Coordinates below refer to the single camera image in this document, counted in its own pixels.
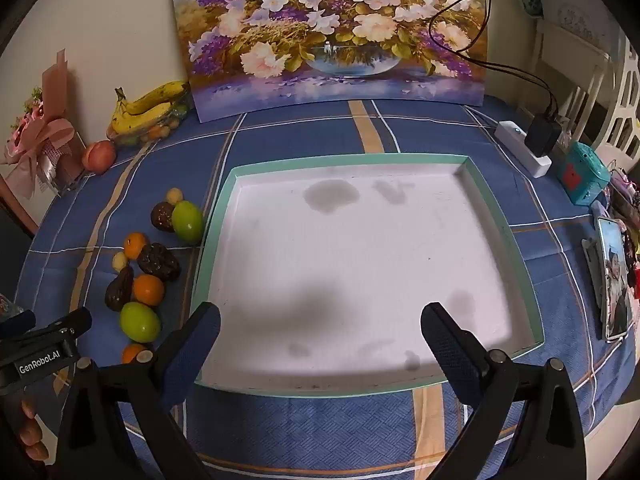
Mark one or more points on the cluttered small trinkets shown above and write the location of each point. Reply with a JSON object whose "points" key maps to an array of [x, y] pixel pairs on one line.
{"points": [[627, 200]]}

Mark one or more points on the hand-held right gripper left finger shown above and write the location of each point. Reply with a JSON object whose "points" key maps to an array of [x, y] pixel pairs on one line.
{"points": [[197, 345]]}

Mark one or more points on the pink wrapped bouquet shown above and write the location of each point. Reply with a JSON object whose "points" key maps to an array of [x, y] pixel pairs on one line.
{"points": [[40, 135]]}

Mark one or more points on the red peach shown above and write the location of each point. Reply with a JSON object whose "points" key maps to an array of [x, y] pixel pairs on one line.
{"points": [[99, 156]]}

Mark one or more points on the clear plastic packet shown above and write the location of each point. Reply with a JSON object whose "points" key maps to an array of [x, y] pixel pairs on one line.
{"points": [[7, 306]]}

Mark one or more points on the flower painting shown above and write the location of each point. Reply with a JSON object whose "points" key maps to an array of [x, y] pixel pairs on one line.
{"points": [[325, 35]]}

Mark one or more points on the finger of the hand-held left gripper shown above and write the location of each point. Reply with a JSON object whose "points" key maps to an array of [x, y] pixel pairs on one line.
{"points": [[60, 324], [17, 322]]}

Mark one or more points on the smartphone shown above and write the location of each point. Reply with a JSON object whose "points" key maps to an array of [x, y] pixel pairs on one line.
{"points": [[616, 280]]}

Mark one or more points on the orange tangerine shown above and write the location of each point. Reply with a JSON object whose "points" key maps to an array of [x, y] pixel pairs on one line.
{"points": [[135, 245], [132, 353], [148, 290]]}

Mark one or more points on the yellow banana bunch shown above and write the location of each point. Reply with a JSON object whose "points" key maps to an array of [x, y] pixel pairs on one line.
{"points": [[150, 102]]}

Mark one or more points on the green jujube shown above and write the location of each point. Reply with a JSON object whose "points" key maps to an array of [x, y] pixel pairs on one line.
{"points": [[188, 221], [140, 321]]}

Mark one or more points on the wrinkled brown date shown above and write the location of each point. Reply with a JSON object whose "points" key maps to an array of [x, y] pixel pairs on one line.
{"points": [[162, 217], [158, 262]]}

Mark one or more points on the person's left hand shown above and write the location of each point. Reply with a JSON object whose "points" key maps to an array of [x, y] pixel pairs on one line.
{"points": [[30, 430]]}

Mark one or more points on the teal box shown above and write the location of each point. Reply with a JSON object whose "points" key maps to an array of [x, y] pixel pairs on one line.
{"points": [[582, 175]]}

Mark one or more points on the white power strip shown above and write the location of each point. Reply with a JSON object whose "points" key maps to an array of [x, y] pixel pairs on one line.
{"points": [[510, 135]]}

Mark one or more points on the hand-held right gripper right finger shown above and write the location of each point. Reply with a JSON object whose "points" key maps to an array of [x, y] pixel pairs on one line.
{"points": [[442, 347]]}

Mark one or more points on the clear container of small fruit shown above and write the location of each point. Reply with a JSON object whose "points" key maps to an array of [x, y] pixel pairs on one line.
{"points": [[150, 133]]}

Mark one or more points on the dark wooden furniture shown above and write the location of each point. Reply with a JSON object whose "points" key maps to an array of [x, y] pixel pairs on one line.
{"points": [[12, 240]]}

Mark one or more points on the white chair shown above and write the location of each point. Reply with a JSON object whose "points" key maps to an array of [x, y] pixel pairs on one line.
{"points": [[627, 85]]}

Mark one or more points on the small tan longan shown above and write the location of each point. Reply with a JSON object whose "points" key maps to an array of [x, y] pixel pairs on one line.
{"points": [[174, 195], [120, 260]]}

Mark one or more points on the blue plaid tablecloth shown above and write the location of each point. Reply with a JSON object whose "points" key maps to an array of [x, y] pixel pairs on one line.
{"points": [[300, 435]]}

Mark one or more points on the black charger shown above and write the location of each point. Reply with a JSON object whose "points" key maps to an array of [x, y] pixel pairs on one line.
{"points": [[542, 135]]}

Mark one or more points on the white tray with green rim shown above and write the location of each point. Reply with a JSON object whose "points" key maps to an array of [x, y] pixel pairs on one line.
{"points": [[350, 260]]}

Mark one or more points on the dark brown avocado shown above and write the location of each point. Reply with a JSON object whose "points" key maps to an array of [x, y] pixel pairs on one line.
{"points": [[119, 289]]}

